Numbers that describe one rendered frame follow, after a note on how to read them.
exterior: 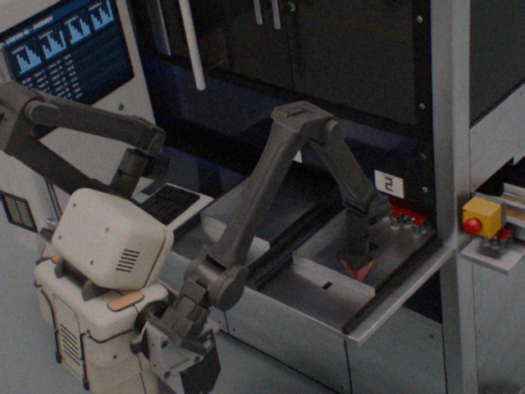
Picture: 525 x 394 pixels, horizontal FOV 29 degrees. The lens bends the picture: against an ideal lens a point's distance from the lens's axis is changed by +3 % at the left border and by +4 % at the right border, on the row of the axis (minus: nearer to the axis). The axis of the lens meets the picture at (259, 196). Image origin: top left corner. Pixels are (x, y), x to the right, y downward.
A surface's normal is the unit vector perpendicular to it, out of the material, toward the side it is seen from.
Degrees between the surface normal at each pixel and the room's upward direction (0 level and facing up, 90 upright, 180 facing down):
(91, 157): 90
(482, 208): 0
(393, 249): 0
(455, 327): 90
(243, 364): 0
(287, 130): 49
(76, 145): 90
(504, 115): 90
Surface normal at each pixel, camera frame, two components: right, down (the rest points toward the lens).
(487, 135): 0.74, 0.29
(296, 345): -0.65, 0.50
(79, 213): -0.65, -0.22
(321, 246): -0.14, -0.81
